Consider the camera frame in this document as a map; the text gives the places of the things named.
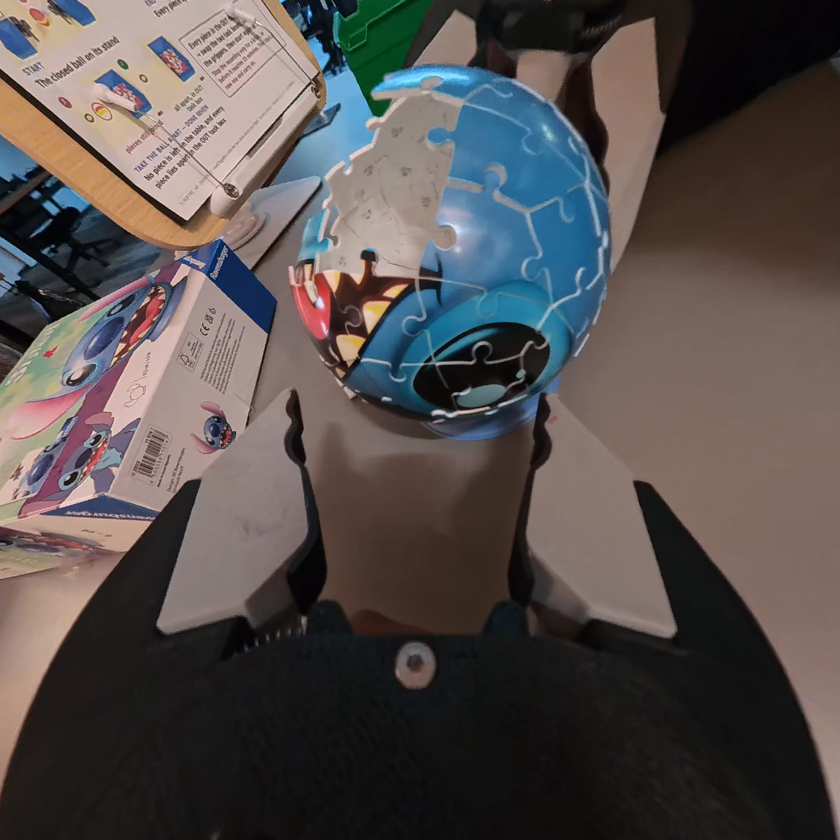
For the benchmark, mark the instruction sheet on wooden stand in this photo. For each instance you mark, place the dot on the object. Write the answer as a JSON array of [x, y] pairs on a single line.
[[98, 197]]

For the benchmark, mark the blue ball stand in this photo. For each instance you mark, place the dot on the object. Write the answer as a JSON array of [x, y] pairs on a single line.
[[485, 430]]

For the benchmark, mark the blue puzzle ball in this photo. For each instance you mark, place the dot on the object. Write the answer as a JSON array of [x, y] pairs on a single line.
[[512, 229]]

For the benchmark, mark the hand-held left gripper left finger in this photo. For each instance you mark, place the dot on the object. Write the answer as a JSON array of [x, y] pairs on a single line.
[[236, 525]]

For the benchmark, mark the white document stand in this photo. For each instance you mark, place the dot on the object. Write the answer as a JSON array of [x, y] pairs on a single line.
[[289, 203]]

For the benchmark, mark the green plastic bin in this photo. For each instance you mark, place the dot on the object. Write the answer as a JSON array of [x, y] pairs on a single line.
[[374, 52]]

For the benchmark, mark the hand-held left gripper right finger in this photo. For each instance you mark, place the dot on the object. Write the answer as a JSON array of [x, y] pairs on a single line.
[[590, 525]]

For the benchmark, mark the printed puzzle box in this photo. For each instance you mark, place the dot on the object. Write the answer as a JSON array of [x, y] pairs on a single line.
[[164, 407]]

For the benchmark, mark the printed cardboard box base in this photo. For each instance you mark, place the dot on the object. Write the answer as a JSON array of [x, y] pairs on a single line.
[[59, 548]]

